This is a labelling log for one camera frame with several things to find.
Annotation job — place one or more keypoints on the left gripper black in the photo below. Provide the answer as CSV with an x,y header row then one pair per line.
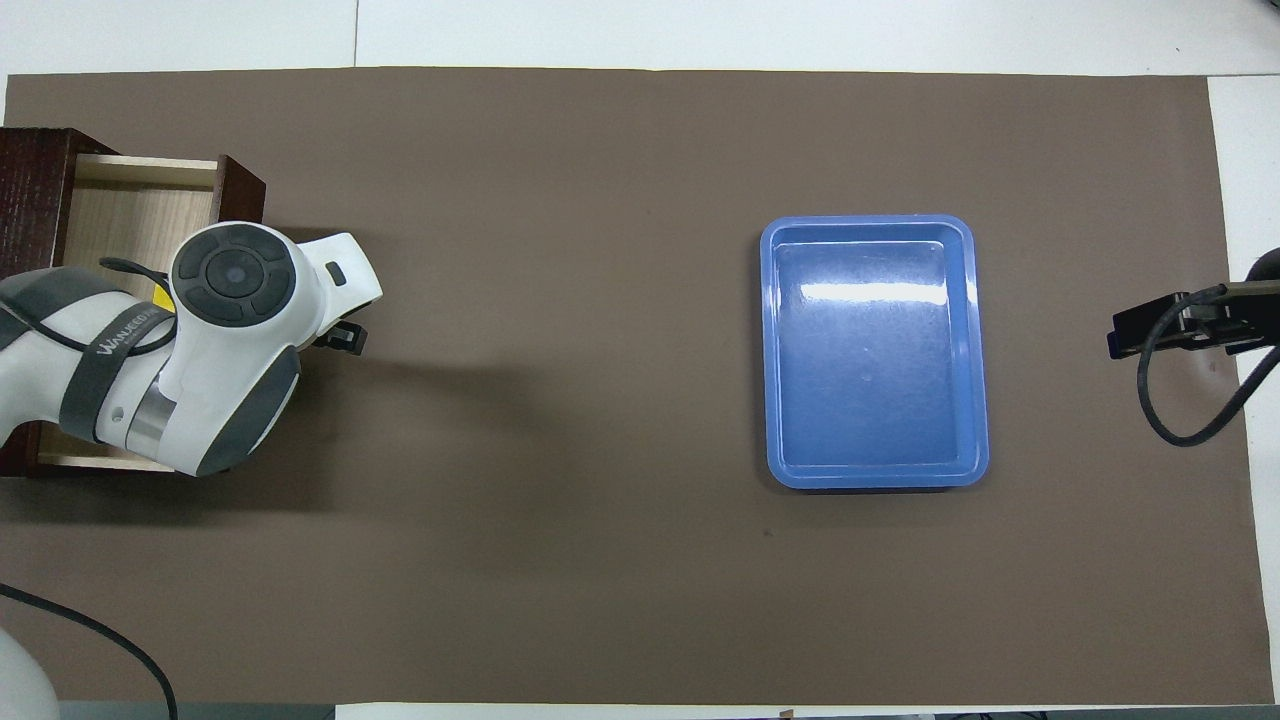
x,y
342,338

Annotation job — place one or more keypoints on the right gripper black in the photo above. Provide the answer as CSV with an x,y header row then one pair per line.
x,y
1225,320

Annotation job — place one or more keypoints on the yellow cube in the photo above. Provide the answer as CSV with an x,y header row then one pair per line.
x,y
163,303

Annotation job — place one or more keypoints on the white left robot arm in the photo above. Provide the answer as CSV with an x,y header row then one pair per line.
x,y
230,330

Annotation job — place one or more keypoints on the brown table mat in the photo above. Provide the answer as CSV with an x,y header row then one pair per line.
x,y
600,350

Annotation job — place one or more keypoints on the blue plastic tray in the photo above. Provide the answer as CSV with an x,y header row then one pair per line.
x,y
873,350

